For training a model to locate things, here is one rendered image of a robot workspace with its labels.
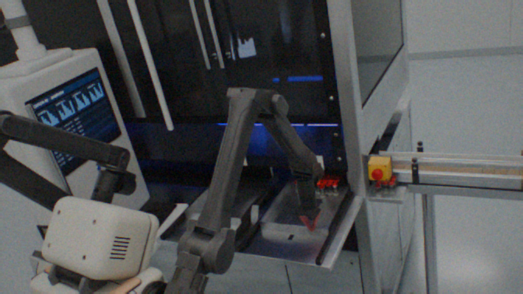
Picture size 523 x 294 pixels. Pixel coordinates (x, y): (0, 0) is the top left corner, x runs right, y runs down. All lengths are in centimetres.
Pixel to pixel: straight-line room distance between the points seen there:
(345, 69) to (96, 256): 97
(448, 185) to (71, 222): 128
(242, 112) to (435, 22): 529
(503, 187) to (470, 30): 454
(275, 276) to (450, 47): 462
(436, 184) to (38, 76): 148
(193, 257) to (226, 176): 18
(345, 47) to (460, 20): 471
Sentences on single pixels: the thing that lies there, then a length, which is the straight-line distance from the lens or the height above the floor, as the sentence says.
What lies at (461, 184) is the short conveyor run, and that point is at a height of 89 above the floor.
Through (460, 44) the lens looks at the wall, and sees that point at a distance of 622.
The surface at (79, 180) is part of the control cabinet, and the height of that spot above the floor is 112.
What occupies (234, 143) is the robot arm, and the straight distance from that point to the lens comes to 99.
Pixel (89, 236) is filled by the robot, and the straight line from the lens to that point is 99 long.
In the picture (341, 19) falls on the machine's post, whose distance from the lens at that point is 147.
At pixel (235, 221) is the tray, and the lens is 168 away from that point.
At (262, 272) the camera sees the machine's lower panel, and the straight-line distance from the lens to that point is 221.
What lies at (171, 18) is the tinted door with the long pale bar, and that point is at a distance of 179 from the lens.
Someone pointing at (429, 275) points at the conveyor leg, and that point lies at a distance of 210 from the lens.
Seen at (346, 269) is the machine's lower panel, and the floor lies 50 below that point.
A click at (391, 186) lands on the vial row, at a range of 171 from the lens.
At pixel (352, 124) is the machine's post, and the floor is 118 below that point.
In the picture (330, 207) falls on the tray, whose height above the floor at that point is 88.
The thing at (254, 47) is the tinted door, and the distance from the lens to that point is 163.
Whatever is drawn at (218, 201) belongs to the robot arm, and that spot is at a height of 133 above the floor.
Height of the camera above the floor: 182
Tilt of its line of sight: 25 degrees down
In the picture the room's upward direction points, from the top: 12 degrees counter-clockwise
